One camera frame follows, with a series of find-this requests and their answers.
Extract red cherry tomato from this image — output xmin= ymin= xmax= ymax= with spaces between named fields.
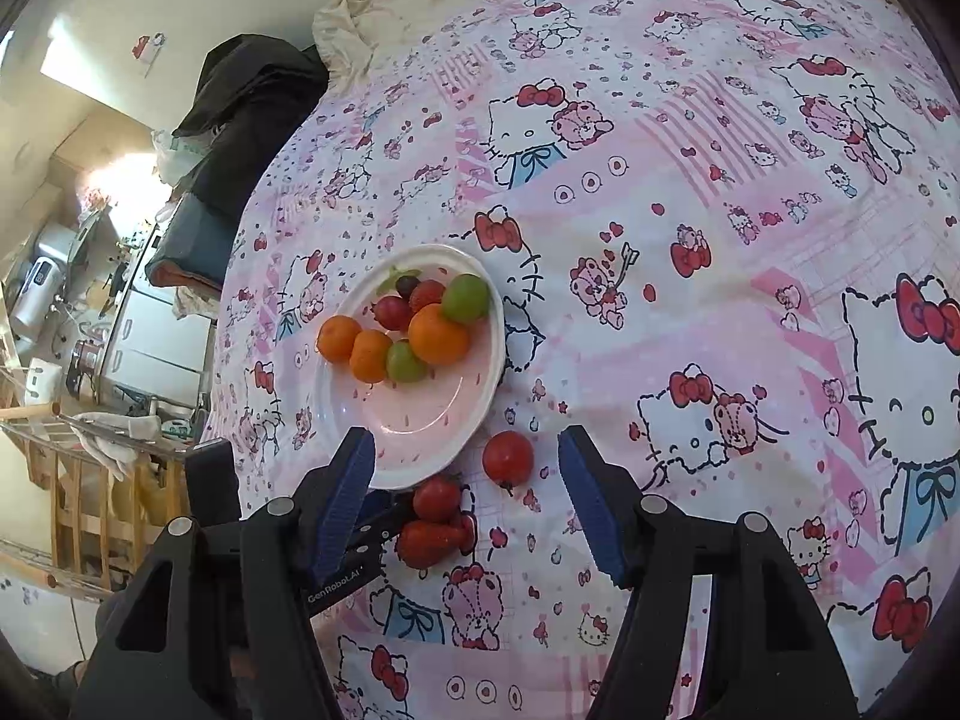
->
xmin=413 ymin=475 xmax=462 ymax=525
xmin=482 ymin=431 xmax=534 ymax=489
xmin=373 ymin=294 xmax=413 ymax=332

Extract orange tangerine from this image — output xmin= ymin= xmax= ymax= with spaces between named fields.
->
xmin=348 ymin=330 xmax=392 ymax=385
xmin=316 ymin=316 xmax=361 ymax=364
xmin=407 ymin=304 xmax=472 ymax=366

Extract green grape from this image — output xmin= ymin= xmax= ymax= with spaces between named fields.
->
xmin=441 ymin=273 xmax=490 ymax=325
xmin=386 ymin=340 xmax=430 ymax=383

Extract wooden drying rack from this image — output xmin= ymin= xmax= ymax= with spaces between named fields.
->
xmin=2 ymin=403 xmax=189 ymax=598

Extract white kitchen cabinets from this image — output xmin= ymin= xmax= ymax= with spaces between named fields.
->
xmin=99 ymin=224 xmax=212 ymax=406

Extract pink strawberry pattern plate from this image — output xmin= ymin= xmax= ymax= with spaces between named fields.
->
xmin=313 ymin=244 xmax=506 ymax=491

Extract white water heater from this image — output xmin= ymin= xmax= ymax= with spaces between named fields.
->
xmin=10 ymin=257 xmax=64 ymax=337

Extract white plastic bag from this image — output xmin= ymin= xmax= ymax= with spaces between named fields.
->
xmin=151 ymin=130 xmax=210 ymax=187

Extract pink Hello Kitty bedsheet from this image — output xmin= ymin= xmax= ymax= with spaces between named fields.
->
xmin=208 ymin=0 xmax=958 ymax=718

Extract black jacket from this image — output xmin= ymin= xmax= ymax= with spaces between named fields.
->
xmin=172 ymin=34 xmax=329 ymax=223

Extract teal orange bed frame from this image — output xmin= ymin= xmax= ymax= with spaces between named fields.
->
xmin=145 ymin=193 xmax=238 ymax=294

